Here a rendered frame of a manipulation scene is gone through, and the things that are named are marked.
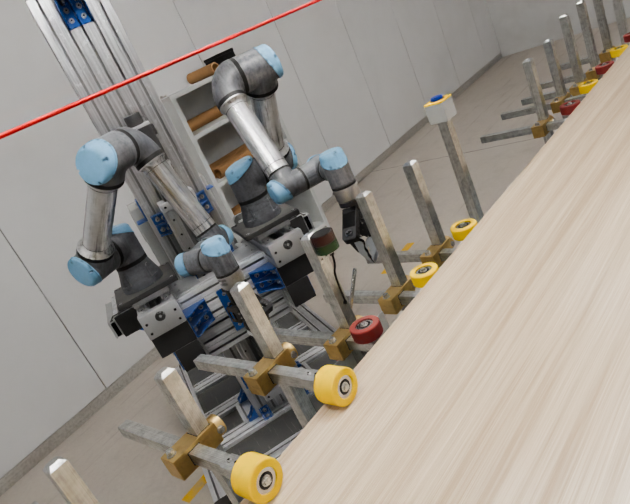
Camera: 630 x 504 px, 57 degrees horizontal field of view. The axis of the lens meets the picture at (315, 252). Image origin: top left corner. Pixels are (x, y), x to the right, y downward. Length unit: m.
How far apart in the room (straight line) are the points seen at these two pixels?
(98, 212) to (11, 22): 2.50
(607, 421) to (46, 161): 3.55
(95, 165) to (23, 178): 2.23
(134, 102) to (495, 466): 1.73
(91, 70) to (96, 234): 0.63
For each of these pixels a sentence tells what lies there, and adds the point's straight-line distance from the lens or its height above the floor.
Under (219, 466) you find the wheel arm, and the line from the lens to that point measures 1.17.
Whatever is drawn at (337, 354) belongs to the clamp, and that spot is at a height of 0.84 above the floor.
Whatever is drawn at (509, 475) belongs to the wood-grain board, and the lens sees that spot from 0.98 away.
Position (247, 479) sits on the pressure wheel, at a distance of 1.08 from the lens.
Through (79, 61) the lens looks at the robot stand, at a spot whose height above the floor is 1.80.
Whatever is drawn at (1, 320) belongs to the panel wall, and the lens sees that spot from 3.84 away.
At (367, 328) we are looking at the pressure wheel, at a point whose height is 0.91.
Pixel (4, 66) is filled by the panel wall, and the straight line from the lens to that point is 4.09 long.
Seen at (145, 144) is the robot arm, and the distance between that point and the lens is 1.82.
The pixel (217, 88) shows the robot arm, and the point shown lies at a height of 1.54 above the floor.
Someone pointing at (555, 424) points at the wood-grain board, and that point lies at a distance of 1.04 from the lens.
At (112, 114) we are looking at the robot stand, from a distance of 2.23.
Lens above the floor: 1.60
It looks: 20 degrees down
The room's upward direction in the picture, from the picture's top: 25 degrees counter-clockwise
